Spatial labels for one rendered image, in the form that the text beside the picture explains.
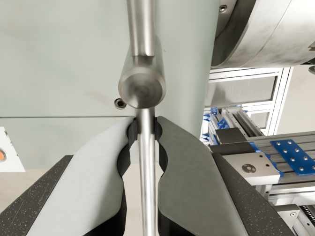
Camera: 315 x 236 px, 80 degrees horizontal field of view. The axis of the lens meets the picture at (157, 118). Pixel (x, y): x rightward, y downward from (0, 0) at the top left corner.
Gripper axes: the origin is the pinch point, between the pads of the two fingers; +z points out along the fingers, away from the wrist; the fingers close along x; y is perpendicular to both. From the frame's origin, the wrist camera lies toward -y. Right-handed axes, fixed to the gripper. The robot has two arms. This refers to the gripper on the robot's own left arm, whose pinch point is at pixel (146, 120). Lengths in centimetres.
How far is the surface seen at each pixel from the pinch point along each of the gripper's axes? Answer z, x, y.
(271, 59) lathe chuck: 16.8, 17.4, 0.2
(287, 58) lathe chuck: 16.6, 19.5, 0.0
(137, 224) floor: 136, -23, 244
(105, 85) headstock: 8.9, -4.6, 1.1
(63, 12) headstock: 8.9, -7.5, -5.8
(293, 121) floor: 135, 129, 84
